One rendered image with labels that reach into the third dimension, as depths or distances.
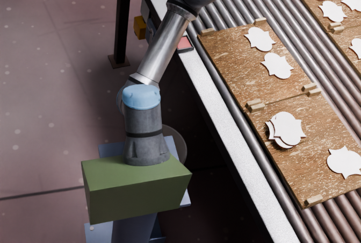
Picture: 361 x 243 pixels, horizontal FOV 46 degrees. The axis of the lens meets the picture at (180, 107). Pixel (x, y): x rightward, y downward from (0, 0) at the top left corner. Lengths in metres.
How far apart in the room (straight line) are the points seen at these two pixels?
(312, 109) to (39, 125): 1.57
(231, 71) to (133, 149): 0.59
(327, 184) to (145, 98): 0.70
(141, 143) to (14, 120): 1.46
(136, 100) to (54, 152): 1.29
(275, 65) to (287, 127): 0.33
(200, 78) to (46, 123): 1.21
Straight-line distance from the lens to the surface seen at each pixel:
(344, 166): 1.64
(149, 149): 1.32
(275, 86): 1.75
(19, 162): 2.52
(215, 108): 1.63
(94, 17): 3.22
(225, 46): 1.82
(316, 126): 1.70
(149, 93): 1.30
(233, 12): 2.03
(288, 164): 1.56
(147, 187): 1.23
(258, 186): 1.50
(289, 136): 1.58
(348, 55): 2.04
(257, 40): 1.89
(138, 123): 1.31
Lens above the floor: 2.18
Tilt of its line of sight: 53 degrees down
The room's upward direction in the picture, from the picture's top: 16 degrees clockwise
